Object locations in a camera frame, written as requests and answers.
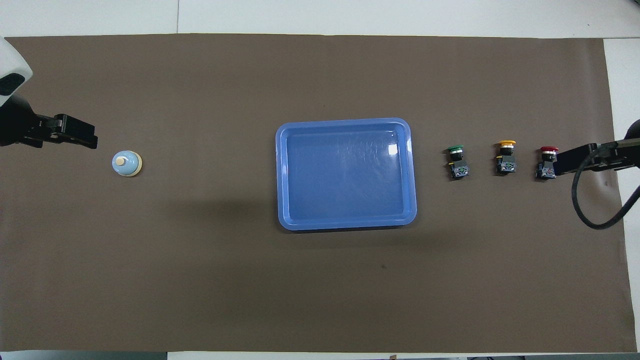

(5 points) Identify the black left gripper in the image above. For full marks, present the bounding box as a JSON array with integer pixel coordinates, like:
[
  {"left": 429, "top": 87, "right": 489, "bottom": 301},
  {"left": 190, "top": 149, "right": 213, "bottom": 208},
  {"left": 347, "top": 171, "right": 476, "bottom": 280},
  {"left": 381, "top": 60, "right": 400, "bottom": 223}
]
[{"left": 0, "top": 94, "right": 99, "bottom": 150}]

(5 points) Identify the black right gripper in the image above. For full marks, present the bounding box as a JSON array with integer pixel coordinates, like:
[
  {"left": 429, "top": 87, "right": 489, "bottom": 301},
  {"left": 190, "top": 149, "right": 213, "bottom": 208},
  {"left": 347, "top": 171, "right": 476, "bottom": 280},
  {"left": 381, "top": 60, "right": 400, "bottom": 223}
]
[{"left": 552, "top": 119, "right": 640, "bottom": 177}]

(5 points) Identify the red push button switch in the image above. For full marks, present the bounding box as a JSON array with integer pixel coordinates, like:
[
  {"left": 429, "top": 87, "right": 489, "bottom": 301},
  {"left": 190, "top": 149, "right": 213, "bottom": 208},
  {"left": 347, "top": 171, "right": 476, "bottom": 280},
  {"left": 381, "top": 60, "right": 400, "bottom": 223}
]
[{"left": 536, "top": 146, "right": 560, "bottom": 180}]

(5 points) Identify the light blue desk bell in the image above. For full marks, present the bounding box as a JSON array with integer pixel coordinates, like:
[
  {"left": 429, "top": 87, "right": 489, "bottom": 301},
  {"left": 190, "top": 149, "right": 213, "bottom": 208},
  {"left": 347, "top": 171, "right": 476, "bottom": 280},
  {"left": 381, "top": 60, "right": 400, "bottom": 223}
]
[{"left": 111, "top": 150, "right": 143, "bottom": 178}]

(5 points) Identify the yellow push button switch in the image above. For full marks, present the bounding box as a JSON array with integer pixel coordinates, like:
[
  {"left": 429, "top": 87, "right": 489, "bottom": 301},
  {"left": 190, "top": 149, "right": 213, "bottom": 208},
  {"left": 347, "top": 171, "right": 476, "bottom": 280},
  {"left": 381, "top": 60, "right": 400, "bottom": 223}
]
[{"left": 495, "top": 140, "right": 518, "bottom": 176}]

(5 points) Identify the green push button switch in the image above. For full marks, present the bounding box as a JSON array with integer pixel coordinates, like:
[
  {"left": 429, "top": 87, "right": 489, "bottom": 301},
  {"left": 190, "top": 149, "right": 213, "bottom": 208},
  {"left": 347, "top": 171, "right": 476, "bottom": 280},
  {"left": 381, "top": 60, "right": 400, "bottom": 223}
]
[{"left": 445, "top": 145, "right": 471, "bottom": 181}]

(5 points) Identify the blue plastic tray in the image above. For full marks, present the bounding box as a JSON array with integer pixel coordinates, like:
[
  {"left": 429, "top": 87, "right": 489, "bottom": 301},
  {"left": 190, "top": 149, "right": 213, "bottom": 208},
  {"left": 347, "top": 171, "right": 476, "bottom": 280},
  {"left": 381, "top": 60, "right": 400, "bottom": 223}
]
[{"left": 275, "top": 117, "right": 418, "bottom": 232}]

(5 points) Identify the brown table mat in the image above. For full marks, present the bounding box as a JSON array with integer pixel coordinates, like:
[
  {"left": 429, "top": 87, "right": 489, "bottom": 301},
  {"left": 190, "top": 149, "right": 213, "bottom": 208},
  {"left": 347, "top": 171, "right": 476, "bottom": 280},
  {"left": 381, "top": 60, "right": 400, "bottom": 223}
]
[{"left": 0, "top": 33, "right": 638, "bottom": 353}]

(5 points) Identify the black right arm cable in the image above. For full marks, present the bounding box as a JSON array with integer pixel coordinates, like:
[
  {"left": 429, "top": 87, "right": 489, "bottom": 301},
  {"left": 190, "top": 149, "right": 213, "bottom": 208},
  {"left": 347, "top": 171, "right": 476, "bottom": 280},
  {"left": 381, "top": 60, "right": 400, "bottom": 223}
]
[{"left": 571, "top": 142, "right": 640, "bottom": 231}]

